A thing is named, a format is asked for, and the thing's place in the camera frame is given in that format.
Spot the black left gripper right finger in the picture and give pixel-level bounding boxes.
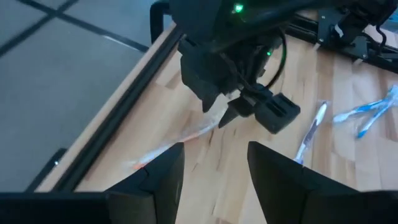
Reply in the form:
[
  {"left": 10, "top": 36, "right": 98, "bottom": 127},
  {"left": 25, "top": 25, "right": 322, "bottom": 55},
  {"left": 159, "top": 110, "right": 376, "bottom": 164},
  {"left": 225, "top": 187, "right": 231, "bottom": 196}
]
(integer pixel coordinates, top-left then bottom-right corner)
[{"left": 247, "top": 141, "right": 359, "bottom": 224}]

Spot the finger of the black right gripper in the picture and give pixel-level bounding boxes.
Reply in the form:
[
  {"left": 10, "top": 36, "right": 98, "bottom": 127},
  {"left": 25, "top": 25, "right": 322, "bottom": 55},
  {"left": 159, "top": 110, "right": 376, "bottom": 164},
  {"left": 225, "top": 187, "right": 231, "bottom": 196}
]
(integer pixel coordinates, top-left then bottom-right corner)
[
  {"left": 181, "top": 52, "right": 233, "bottom": 113},
  {"left": 218, "top": 96, "right": 256, "bottom": 129}
]

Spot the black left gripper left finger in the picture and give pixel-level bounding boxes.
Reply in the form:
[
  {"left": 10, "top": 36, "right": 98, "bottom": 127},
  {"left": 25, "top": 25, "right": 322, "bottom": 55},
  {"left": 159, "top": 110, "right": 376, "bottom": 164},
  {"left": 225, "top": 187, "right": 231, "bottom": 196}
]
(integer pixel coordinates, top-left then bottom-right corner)
[{"left": 104, "top": 141, "right": 185, "bottom": 224}]

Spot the pink white bagged toothbrush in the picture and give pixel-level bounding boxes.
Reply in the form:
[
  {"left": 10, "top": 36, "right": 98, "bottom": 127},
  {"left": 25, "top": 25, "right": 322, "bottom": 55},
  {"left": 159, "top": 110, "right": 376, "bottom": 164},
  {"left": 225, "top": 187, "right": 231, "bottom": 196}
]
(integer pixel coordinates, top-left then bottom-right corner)
[{"left": 124, "top": 90, "right": 242, "bottom": 171}]

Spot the purple white bagged toothbrush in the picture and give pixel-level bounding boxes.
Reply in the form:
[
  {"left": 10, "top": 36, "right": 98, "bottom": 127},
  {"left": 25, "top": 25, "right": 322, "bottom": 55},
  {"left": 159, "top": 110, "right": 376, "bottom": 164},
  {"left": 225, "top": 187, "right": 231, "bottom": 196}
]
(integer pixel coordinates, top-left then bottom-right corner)
[{"left": 293, "top": 100, "right": 330, "bottom": 165}]

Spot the blue white bagged toothbrush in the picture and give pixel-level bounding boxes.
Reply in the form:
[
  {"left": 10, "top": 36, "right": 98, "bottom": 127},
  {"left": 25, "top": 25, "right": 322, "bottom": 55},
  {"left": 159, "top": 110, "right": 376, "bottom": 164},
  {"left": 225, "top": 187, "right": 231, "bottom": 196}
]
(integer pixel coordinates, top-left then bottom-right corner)
[
  {"left": 355, "top": 93, "right": 398, "bottom": 139},
  {"left": 331, "top": 84, "right": 398, "bottom": 124}
]

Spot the black right camera cable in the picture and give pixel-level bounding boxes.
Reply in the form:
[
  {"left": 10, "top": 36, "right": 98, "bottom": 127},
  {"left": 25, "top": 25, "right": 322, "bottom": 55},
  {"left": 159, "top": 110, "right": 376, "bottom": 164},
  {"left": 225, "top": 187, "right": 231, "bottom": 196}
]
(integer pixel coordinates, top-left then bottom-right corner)
[{"left": 217, "top": 26, "right": 289, "bottom": 94}]

